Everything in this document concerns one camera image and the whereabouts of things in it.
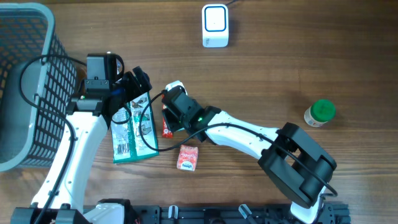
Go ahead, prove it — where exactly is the red chocolate bar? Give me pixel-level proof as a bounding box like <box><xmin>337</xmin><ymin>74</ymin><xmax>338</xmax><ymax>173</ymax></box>
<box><xmin>162</xmin><ymin>116</ymin><xmax>173</xmax><ymax>139</ymax></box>

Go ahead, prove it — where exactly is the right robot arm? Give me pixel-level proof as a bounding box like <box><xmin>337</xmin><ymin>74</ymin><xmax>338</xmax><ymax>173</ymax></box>
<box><xmin>162</xmin><ymin>84</ymin><xmax>337</xmax><ymax>223</ymax></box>

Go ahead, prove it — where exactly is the white barcode scanner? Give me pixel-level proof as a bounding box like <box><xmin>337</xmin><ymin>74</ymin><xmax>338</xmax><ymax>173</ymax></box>
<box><xmin>201</xmin><ymin>4</ymin><xmax>229</xmax><ymax>48</ymax></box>

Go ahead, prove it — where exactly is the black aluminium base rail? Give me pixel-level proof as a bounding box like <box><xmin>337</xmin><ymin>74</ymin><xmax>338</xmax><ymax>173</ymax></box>
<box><xmin>133</xmin><ymin>203</ymin><xmax>351</xmax><ymax>224</ymax></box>

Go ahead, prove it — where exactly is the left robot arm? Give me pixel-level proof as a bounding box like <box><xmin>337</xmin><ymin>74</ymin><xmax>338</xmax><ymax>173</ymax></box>
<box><xmin>11</xmin><ymin>54</ymin><xmax>152</xmax><ymax>223</ymax></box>

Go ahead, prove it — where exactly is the grey plastic mesh basket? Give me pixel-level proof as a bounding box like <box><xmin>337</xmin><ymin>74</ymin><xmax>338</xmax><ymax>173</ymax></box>
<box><xmin>1</xmin><ymin>3</ymin><xmax>77</xmax><ymax>172</ymax></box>

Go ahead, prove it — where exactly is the large green white packet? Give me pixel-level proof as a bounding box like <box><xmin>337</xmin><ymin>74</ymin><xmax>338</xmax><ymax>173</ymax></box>
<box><xmin>111</xmin><ymin>93</ymin><xmax>159</xmax><ymax>164</ymax></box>

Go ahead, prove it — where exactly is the green lid jar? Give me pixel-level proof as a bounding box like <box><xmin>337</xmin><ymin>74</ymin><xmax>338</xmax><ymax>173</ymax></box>
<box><xmin>303</xmin><ymin>99</ymin><xmax>336</xmax><ymax>128</ymax></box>

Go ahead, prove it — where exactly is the pink tissue pack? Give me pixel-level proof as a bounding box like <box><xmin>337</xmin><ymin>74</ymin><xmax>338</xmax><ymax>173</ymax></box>
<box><xmin>177</xmin><ymin>145</ymin><xmax>198</xmax><ymax>172</ymax></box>

